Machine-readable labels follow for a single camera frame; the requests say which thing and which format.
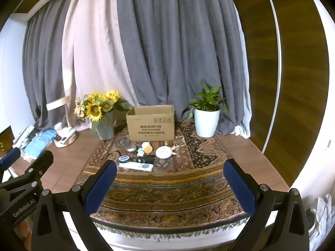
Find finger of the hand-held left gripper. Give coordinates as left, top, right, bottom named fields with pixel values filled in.
left=0, top=147, right=21, bottom=173
left=0, top=150, right=54, bottom=192

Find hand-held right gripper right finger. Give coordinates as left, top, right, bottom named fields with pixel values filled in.
left=223, top=159, right=311, bottom=251

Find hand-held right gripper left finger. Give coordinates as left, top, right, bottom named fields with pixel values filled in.
left=31, top=159, right=118, bottom=251

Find long white remote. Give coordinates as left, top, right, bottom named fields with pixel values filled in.
left=119, top=161, right=153, bottom=172

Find white round gadget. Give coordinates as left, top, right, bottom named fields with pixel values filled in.
left=156, top=146, right=176, bottom=159

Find cardboard box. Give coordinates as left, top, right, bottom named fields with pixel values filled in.
left=126, top=105, right=175, bottom=142

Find blue cloth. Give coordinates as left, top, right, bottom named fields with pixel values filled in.
left=23, top=129, right=57, bottom=160

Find stack of white boards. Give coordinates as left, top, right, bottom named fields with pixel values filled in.
left=13, top=124, right=35, bottom=147

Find white remote controls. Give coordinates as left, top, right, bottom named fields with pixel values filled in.
left=54, top=128, right=77, bottom=147

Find grey-green ribbed vase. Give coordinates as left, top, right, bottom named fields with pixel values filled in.
left=95, top=111, right=116, bottom=140

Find peach flower bunch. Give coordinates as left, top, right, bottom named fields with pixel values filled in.
left=74, top=97, right=88, bottom=122

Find patterned rug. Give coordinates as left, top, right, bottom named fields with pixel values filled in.
left=75, top=122, right=262, bottom=241

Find sunflower bouquet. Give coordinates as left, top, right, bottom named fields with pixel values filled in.
left=85, top=89, right=134, bottom=123

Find white crumpled bag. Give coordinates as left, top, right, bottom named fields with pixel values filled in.
left=311, top=193, right=335, bottom=243

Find white curtain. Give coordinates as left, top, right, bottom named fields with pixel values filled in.
left=233, top=5, right=252, bottom=140

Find grey curtain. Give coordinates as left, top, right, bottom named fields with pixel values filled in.
left=22, top=13, right=79, bottom=131
left=116, top=0, right=252, bottom=136

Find green potted plant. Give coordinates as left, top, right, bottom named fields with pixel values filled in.
left=187, top=81, right=229, bottom=119

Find beige curtain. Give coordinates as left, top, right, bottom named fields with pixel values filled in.
left=63, top=0, right=139, bottom=131

